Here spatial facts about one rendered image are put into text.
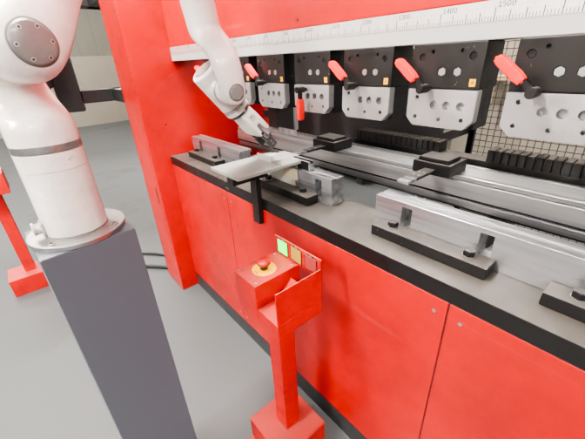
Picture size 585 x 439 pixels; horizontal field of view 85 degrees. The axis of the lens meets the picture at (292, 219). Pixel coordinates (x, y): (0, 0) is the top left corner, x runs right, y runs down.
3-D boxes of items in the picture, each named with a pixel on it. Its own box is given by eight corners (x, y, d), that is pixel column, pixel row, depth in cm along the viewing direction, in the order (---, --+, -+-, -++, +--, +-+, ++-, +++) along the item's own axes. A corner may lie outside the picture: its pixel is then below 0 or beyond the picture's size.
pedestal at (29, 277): (15, 283, 225) (-46, 169, 188) (57, 269, 239) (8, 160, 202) (16, 297, 211) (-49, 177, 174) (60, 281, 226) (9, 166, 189)
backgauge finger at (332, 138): (285, 154, 128) (285, 142, 125) (331, 143, 142) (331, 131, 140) (305, 160, 119) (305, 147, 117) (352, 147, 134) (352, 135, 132)
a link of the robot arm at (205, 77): (248, 94, 98) (234, 91, 105) (218, 58, 89) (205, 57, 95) (231, 115, 97) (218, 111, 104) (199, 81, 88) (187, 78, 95)
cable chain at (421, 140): (356, 138, 141) (356, 129, 139) (365, 136, 144) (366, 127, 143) (438, 153, 115) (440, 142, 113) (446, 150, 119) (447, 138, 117)
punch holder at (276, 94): (259, 105, 118) (255, 55, 111) (277, 103, 123) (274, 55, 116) (285, 109, 108) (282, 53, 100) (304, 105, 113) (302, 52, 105)
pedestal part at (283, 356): (277, 417, 121) (265, 307, 97) (289, 408, 124) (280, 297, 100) (286, 430, 117) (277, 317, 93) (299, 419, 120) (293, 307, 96)
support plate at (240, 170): (210, 170, 112) (210, 166, 112) (271, 154, 127) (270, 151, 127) (238, 181, 100) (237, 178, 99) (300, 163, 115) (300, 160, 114)
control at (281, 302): (238, 302, 99) (231, 253, 91) (279, 280, 108) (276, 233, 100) (279, 340, 85) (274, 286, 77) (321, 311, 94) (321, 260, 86)
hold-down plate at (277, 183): (256, 185, 130) (255, 178, 129) (266, 181, 133) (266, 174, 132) (306, 206, 109) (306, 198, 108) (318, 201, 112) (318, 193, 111)
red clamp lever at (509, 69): (498, 51, 55) (539, 93, 53) (507, 51, 57) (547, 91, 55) (489, 61, 56) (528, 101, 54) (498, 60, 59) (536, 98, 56)
